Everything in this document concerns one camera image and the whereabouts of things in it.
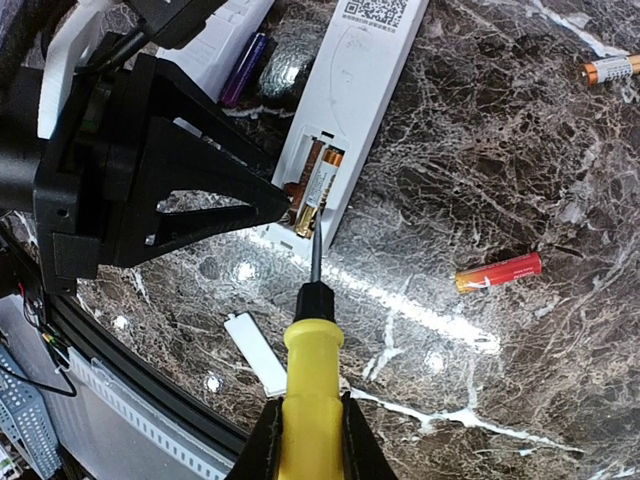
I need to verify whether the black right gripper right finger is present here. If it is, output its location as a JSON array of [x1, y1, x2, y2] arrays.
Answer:
[[341, 392, 398, 480]]

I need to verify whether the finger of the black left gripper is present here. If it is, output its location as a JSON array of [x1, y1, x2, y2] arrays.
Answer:
[[144, 56, 276, 175]]

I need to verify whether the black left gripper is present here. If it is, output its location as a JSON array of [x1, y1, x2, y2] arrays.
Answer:
[[33, 54, 289, 295]]

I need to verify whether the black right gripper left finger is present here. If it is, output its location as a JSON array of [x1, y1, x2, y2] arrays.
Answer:
[[226, 398, 284, 480]]

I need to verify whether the yellow handled screwdriver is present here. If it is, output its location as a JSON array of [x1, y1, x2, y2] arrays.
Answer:
[[278, 213, 344, 479]]

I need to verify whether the white remote control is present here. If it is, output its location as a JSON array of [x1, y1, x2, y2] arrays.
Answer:
[[156, 0, 274, 102]]

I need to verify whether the purple AAA battery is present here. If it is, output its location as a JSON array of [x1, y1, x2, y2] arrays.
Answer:
[[220, 32, 269, 108]]

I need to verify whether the long white battery cover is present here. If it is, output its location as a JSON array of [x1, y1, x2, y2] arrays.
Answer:
[[224, 312, 287, 398]]

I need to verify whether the gold white AAA battery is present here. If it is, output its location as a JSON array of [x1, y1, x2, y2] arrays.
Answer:
[[294, 146, 345, 238]]

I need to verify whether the white air conditioner remote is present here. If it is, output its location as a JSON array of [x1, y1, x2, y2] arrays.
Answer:
[[260, 1, 428, 260]]

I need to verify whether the red AAA battery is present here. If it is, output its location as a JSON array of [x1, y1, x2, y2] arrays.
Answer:
[[455, 252, 542, 293]]

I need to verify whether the blue perforated metal basket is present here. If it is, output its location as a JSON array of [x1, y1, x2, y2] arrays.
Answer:
[[1, 347, 62, 479]]

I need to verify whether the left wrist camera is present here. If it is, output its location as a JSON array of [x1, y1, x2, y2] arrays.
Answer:
[[37, 0, 226, 141]]

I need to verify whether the white slotted cable duct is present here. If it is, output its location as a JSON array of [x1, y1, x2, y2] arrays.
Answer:
[[69, 348, 233, 479]]

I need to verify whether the black front rail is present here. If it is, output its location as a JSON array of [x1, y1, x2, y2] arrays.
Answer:
[[44, 295, 248, 460]]

